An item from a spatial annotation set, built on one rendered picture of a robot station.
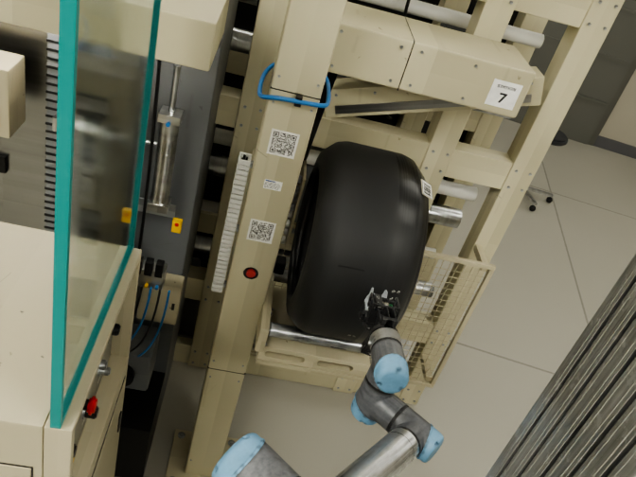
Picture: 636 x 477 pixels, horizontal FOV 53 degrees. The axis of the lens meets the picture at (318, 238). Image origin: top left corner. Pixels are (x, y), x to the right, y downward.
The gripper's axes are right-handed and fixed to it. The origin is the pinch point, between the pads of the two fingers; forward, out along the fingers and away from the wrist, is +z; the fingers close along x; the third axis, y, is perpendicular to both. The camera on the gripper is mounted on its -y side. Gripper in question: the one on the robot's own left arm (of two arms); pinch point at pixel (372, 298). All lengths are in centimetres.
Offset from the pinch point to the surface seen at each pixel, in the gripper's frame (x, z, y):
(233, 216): 40.3, 23.7, 3.7
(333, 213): 14.9, 9.9, 17.6
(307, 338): 10.1, 19.2, -30.7
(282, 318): 16, 39, -39
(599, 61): -287, 492, 20
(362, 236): 6.6, 6.0, 14.7
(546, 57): -238, 502, 11
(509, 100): -33, 43, 51
